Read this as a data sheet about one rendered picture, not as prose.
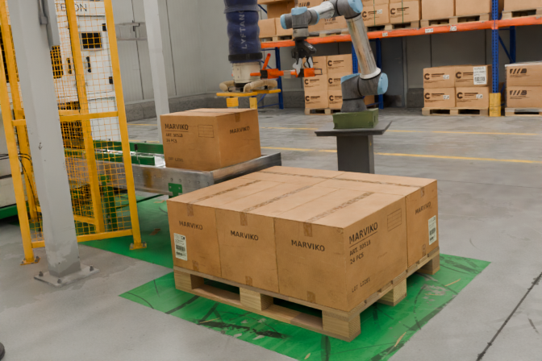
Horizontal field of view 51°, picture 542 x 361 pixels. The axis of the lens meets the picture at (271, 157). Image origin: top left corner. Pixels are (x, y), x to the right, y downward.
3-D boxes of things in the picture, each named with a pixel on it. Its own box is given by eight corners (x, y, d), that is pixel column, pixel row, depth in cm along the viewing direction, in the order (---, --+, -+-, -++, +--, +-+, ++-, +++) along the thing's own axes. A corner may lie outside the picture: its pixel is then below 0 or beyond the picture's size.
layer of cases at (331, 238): (173, 265, 330) (165, 199, 323) (279, 220, 405) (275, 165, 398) (348, 313, 254) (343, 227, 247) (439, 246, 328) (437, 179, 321)
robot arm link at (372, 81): (368, 89, 419) (339, -6, 383) (391, 87, 410) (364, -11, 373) (362, 100, 409) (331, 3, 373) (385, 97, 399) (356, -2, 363)
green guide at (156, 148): (86, 147, 552) (85, 139, 550) (96, 146, 560) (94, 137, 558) (198, 157, 450) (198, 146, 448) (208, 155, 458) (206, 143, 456)
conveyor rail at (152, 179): (34, 175, 512) (31, 155, 509) (39, 173, 516) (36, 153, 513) (212, 201, 365) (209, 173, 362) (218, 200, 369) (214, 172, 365)
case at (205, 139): (165, 168, 414) (159, 114, 407) (206, 159, 443) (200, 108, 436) (222, 176, 375) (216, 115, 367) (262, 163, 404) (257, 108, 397)
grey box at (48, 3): (37, 47, 355) (30, -2, 349) (45, 47, 359) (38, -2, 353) (53, 45, 342) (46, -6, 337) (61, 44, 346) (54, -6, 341)
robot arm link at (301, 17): (310, 6, 323) (302, 5, 314) (311, 28, 325) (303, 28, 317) (296, 7, 328) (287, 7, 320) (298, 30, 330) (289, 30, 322)
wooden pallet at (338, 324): (175, 288, 333) (173, 265, 330) (281, 238, 408) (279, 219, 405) (349, 342, 256) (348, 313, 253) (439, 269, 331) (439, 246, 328)
